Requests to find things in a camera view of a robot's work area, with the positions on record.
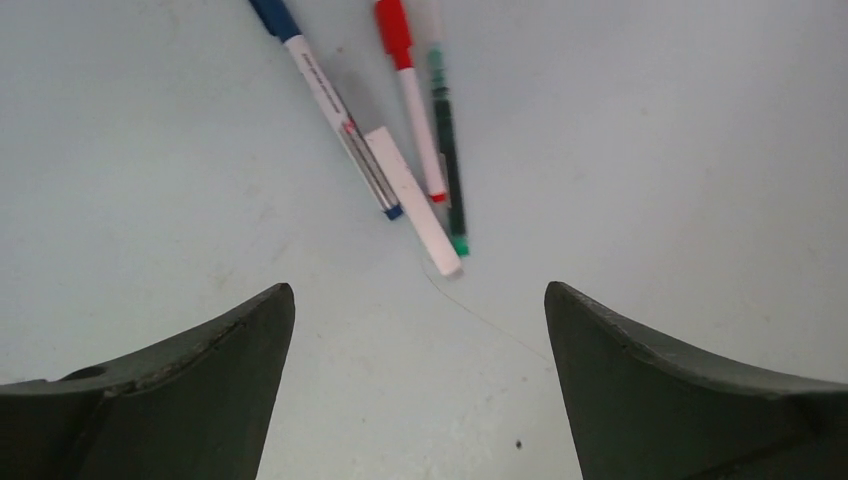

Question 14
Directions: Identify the dark green marker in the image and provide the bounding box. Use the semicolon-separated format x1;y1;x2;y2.
423;0;471;258

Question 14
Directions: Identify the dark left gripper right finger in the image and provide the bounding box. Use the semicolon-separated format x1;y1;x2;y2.
544;281;847;479

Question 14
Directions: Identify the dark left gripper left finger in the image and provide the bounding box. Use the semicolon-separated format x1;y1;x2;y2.
1;283;295;479

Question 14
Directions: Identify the red cap marker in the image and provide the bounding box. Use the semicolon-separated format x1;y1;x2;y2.
374;0;448;203

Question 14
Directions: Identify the grey cap white marker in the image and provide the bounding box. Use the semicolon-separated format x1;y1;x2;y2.
364;127;462;277

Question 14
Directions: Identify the dark blue cap marker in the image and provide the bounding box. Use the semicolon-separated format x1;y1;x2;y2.
250;0;403;220

